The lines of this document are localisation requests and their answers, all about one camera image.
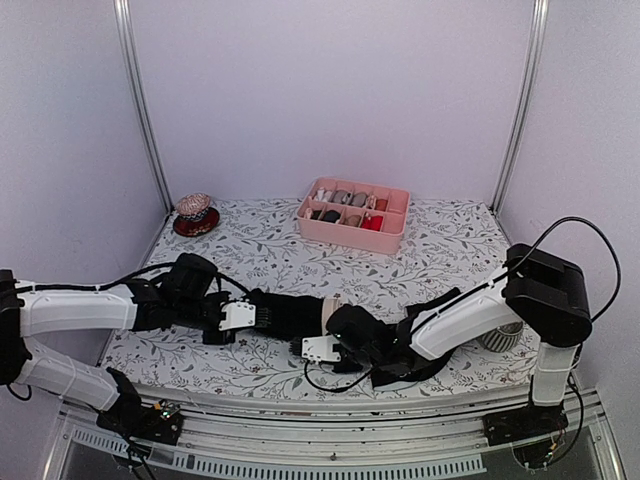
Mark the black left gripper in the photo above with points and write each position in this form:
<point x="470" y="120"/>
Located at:
<point x="227" y="339"/>

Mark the aluminium front rail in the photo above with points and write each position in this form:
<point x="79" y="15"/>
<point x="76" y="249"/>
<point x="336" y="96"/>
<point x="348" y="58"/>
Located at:
<point x="405" y="438"/>

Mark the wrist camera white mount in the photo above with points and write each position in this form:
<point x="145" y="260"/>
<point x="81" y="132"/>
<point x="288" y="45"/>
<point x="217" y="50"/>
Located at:
<point x="240" y="315"/>
<point x="317" y="349"/>

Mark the floral patterned table mat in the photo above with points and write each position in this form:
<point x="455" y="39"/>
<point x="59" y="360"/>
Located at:
<point x="446" y="244"/>

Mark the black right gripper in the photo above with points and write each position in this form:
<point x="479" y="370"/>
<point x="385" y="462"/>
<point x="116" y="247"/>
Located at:
<point x="339" y="368"/>

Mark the black underwear beige waistband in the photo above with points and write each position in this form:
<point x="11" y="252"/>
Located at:
<point x="286" y="317"/>

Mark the left aluminium frame post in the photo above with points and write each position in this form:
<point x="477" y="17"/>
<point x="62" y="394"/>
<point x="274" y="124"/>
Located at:
<point x="126" y="36"/>

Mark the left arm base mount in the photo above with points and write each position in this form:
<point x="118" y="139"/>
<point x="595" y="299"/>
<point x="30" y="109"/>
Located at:
<point x="161" y="422"/>

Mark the right aluminium frame post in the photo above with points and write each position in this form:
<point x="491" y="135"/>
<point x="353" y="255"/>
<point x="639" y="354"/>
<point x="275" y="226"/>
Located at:
<point x="531" y="66"/>

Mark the aluminium frame post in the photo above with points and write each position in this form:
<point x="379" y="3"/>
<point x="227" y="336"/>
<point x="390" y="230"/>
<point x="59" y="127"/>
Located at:
<point x="126" y="36"/>
<point x="531" y="66"/>

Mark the striped round cup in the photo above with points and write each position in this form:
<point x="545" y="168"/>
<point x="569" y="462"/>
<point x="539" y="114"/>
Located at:
<point x="503" y="338"/>

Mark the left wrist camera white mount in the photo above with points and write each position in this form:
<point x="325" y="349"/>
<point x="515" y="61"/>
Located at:
<point x="240" y="315"/>

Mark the red patterned pincushion on saucer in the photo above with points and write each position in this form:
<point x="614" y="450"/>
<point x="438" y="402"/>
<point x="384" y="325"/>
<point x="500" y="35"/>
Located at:
<point x="195" y="215"/>

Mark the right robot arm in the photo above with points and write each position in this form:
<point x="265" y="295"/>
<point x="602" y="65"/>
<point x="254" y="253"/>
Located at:
<point x="531" y="287"/>

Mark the black underwear white lettering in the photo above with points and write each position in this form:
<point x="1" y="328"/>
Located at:
<point x="402" y="364"/>

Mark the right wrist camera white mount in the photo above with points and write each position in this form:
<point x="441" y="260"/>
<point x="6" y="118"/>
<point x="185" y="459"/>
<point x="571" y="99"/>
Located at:
<point x="317" y="349"/>

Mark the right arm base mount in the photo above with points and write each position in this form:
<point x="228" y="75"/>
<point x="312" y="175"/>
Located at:
<point x="523" y="423"/>

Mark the pink divided storage box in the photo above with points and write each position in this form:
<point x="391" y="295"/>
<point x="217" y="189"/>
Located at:
<point x="353" y="214"/>

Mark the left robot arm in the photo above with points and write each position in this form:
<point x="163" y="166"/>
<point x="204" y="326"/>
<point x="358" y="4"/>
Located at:
<point x="132" y="303"/>

